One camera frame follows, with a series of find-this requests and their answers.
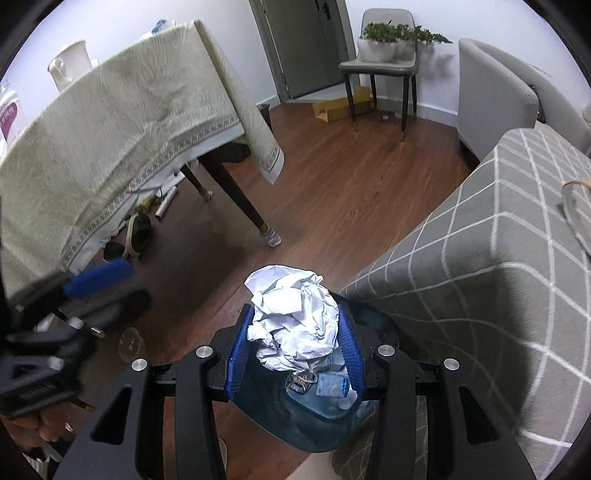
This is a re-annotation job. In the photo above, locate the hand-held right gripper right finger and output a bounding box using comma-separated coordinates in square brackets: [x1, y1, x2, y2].
[336, 299, 539, 480]

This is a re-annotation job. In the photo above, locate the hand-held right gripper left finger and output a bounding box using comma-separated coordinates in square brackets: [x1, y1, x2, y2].
[48, 304, 257, 480]

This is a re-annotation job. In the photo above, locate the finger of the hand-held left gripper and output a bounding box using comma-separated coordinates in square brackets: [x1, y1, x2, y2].
[62, 257, 136, 298]
[65, 290, 154, 340]

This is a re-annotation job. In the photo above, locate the white paper ball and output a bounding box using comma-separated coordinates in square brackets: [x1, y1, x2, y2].
[245, 264, 340, 374]

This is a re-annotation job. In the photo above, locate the trash bin with blue bag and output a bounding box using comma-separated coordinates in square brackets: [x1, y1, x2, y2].
[230, 295, 403, 454]

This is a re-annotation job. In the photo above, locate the person's left hand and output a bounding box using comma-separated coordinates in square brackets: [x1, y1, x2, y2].
[0, 402, 77, 460]

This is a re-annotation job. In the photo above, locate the pair of sandals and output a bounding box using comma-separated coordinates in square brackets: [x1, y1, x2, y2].
[102, 212, 154, 263]

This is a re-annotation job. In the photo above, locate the table with beige tablecloth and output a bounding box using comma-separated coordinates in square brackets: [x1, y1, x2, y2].
[0, 18, 286, 296]

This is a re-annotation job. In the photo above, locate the plastic bottle purple label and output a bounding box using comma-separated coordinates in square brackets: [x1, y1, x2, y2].
[0, 79, 24, 151]

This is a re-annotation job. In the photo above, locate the white jug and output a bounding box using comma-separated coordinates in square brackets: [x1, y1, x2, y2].
[47, 39, 90, 90]

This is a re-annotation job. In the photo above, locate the flat cardboard box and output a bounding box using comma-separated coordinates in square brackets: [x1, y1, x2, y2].
[312, 85, 373, 123]

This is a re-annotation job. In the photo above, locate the large brown tape roll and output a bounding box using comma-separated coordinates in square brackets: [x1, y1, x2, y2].
[560, 179, 591, 256]

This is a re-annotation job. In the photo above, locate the grey chair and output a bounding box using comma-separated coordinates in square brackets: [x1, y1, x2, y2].
[338, 8, 419, 143]

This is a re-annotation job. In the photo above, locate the grey armchair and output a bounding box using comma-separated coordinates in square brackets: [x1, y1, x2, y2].
[457, 38, 541, 163]

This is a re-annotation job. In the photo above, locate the potted plant white pot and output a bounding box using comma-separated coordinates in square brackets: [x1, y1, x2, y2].
[358, 22, 400, 63]

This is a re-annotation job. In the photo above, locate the black handbag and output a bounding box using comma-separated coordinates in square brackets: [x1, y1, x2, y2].
[531, 83, 548, 124]

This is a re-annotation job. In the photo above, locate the grey door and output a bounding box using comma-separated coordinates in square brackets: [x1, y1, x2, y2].
[249, 0, 352, 101]

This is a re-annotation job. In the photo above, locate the potted plant grey pot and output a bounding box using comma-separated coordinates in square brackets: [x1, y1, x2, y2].
[394, 24, 454, 61]

